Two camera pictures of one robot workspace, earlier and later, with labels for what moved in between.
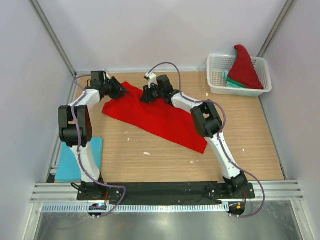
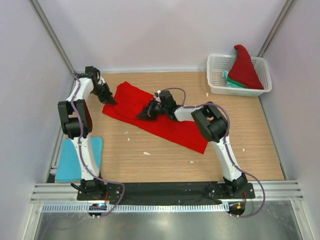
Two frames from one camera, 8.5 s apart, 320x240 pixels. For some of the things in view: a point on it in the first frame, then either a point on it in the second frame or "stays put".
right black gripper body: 158,93 to 162,110
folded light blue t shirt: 69,169 stays put
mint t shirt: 225,74 stays put
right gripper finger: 148,94 to 150,111
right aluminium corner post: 289,5 stays put
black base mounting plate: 165,193 stays put
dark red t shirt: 243,70 stays put
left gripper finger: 123,91 to 110,100
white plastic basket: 216,65 stays put
